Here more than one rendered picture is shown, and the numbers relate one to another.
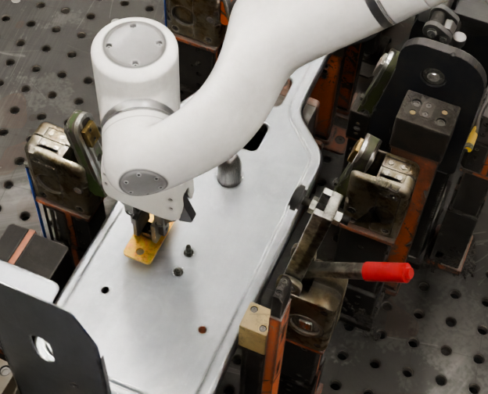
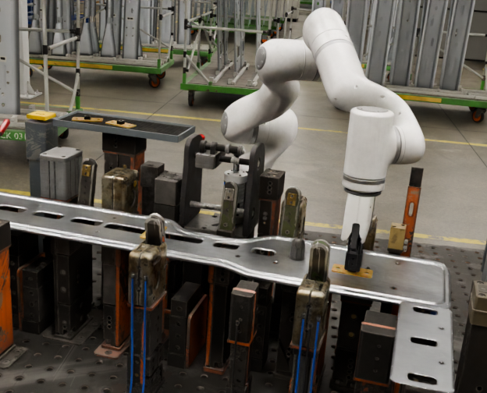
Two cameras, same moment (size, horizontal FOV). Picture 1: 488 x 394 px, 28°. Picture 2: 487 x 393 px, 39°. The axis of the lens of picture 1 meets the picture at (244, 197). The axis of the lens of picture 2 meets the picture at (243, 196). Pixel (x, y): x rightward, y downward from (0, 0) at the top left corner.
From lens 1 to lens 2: 1.77 m
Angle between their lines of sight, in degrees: 78
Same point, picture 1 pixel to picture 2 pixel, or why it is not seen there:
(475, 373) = not seen: hidden behind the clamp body
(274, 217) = not seen: hidden behind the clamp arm
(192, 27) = (159, 285)
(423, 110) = (273, 173)
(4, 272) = (405, 318)
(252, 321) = (401, 226)
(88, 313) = (411, 292)
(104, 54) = (383, 112)
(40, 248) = (374, 319)
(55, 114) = not seen: outside the picture
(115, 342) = (422, 284)
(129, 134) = (410, 127)
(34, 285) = (407, 308)
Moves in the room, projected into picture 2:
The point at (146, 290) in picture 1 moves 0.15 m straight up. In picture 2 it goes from (385, 277) to (395, 210)
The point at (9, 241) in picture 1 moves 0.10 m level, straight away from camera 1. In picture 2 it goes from (375, 329) to (332, 341)
